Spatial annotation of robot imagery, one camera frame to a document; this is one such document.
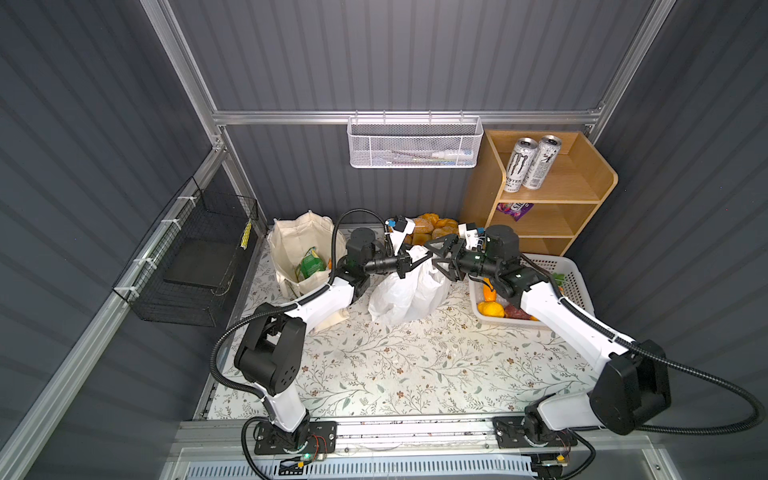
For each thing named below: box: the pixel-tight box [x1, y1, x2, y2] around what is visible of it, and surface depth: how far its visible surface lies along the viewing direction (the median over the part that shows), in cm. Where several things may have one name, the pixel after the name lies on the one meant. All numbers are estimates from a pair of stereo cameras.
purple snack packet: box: [496, 202, 534, 222], surface depth 103 cm
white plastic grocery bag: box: [368, 245, 452, 327], surface depth 80 cm
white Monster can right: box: [522, 135, 562, 190], surface depth 81 cm
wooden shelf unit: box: [459, 129, 618, 256], surface depth 95 cm
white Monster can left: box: [504, 137, 538, 193], surface depth 80 cm
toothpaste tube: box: [431, 150, 474, 160], surface depth 92 cm
